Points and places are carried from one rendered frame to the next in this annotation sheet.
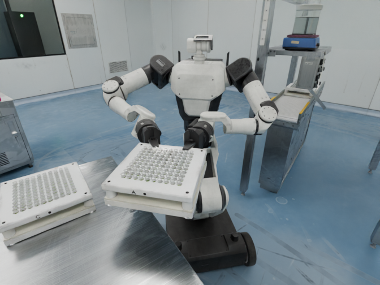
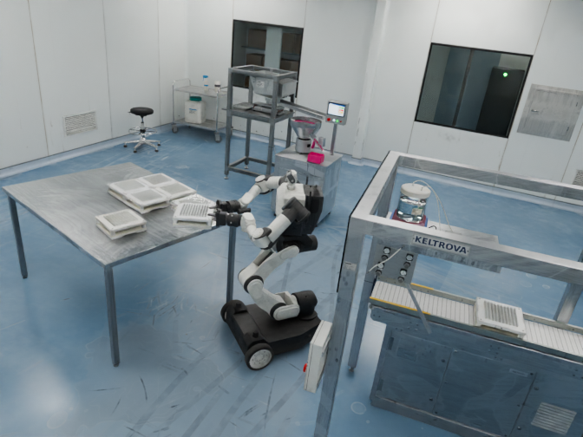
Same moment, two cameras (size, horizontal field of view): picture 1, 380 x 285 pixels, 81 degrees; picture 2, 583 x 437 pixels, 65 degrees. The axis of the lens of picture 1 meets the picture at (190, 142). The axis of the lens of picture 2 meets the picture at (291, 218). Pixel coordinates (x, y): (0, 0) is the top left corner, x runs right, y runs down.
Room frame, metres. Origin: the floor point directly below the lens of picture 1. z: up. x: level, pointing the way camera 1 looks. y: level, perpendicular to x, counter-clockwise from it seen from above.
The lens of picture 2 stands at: (0.33, -2.71, 2.30)
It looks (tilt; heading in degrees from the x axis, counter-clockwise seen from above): 25 degrees down; 72
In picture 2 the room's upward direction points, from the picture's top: 6 degrees clockwise
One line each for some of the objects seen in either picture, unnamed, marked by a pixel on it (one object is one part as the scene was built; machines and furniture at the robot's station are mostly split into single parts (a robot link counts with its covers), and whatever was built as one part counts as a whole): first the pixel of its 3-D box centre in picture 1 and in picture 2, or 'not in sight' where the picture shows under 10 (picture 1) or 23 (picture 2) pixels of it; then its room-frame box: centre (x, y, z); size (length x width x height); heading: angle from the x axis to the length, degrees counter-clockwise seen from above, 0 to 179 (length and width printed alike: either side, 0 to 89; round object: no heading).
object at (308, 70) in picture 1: (310, 70); (395, 258); (1.56, -0.81, 1.11); 0.22 x 0.11 x 0.20; 145
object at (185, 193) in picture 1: (160, 167); (194, 211); (0.56, 0.09, 1.00); 0.25 x 0.24 x 0.02; 168
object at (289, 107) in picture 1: (298, 97); (488, 326); (2.11, -1.04, 0.77); 1.35 x 0.25 x 0.05; 145
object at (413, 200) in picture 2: not in sight; (413, 201); (1.63, -0.75, 1.42); 0.15 x 0.15 x 0.19
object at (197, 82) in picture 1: (201, 87); (298, 207); (1.23, -0.06, 1.08); 0.34 x 0.30 x 0.36; 78
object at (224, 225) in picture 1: (198, 216); (277, 316); (1.16, -0.06, 0.19); 0.64 x 0.52 x 0.33; 11
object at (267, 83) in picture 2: not in sight; (271, 133); (1.77, 3.00, 0.75); 1.43 x 1.06 x 1.50; 140
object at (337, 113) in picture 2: not in sight; (334, 129); (2.27, 2.08, 1.07); 0.23 x 0.10 x 0.62; 140
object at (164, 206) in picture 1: (161, 180); (194, 218); (0.56, 0.09, 0.95); 0.24 x 0.24 x 0.02; 78
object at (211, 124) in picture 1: (202, 129); (243, 221); (0.87, -0.05, 0.98); 0.11 x 0.11 x 0.11; 70
